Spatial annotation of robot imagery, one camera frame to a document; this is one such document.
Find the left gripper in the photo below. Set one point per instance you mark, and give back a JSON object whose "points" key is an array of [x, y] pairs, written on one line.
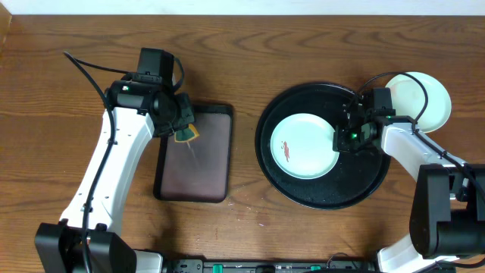
{"points": [[182, 116]]}

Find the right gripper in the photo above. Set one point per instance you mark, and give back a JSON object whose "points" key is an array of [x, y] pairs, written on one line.
{"points": [[340, 144]]}

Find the orange green sponge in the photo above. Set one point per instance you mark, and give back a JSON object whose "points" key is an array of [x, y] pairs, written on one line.
{"points": [[186, 135]]}

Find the pale green plate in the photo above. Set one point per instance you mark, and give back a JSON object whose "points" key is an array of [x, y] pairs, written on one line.
{"points": [[302, 146], [408, 100]]}

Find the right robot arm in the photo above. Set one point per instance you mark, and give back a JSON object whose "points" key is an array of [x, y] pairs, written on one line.
{"points": [[446, 225]]}

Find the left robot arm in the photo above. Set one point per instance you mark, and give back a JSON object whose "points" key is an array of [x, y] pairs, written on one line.
{"points": [[87, 236]]}

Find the round black tray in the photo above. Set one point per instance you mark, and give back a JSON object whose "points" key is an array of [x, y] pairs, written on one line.
{"points": [[351, 180]]}

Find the black rectangular water tray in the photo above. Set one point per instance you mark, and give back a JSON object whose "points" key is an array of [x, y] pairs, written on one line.
{"points": [[197, 171]]}

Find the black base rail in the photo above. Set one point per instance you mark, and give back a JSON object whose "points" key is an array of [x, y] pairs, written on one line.
{"points": [[199, 264]]}

